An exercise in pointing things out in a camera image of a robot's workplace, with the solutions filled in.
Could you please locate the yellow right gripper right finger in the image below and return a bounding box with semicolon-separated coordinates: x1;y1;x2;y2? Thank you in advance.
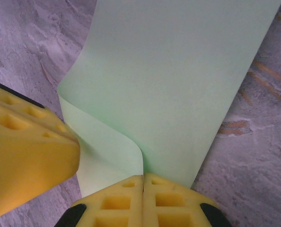
143;172;233;227

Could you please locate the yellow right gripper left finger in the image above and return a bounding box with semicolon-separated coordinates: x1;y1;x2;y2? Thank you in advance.
57;174;144;227

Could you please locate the light green paper sheet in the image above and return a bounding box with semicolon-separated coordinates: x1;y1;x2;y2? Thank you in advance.
57;0;281;198

